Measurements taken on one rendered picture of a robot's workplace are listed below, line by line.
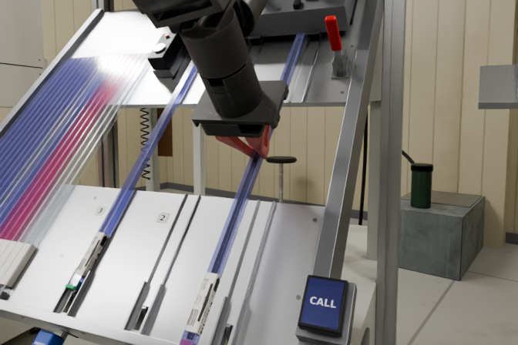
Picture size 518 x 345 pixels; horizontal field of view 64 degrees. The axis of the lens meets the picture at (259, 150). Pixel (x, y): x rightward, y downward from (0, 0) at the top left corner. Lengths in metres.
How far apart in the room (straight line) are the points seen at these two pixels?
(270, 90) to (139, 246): 0.27
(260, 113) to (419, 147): 3.32
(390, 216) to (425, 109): 2.85
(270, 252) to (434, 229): 2.26
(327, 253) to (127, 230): 0.28
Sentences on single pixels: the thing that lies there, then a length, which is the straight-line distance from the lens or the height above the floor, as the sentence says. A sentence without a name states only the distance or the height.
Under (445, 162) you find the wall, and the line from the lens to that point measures 3.69.
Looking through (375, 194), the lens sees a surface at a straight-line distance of 1.02.
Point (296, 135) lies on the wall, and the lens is 4.22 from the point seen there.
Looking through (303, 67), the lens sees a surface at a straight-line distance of 0.70.
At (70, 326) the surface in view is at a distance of 0.56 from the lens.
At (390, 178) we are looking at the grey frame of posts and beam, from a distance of 0.88.
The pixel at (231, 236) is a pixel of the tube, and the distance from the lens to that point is 0.47.
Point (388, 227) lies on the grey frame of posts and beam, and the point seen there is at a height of 0.74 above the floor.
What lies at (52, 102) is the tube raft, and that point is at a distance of 0.92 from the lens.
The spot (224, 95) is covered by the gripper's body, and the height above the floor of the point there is 0.99.
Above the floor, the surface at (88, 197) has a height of 0.84.
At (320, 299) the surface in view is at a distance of 0.42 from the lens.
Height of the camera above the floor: 0.97
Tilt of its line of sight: 5 degrees down
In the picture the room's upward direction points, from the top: straight up
